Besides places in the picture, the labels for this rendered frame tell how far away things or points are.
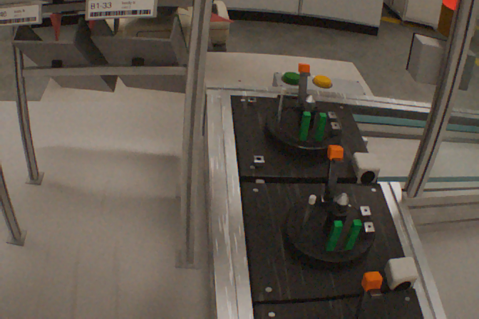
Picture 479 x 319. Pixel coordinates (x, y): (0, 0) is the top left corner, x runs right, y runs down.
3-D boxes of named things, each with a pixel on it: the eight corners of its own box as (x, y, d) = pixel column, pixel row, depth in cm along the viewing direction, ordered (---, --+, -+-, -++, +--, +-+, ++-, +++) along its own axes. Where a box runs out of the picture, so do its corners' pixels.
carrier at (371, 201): (239, 191, 77) (249, 123, 70) (377, 191, 80) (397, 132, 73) (251, 309, 58) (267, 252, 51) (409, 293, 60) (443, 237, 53)
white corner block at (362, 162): (348, 169, 84) (353, 151, 82) (369, 169, 85) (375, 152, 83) (353, 186, 81) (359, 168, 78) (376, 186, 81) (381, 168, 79)
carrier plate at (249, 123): (230, 103, 98) (232, 93, 97) (346, 111, 101) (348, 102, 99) (239, 185, 79) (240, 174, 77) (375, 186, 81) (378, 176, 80)
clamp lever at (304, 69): (294, 102, 92) (297, 62, 90) (305, 102, 92) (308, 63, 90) (299, 106, 88) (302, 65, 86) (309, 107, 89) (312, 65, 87)
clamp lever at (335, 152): (321, 195, 71) (327, 144, 69) (333, 194, 71) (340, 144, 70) (326, 203, 68) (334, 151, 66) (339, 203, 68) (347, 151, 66)
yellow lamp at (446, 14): (432, 25, 66) (437, -1, 63) (454, 31, 67) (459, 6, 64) (445, 38, 62) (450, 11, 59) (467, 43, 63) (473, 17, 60)
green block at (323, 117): (313, 137, 84) (318, 112, 81) (320, 137, 84) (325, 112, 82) (315, 141, 83) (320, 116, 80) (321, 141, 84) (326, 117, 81)
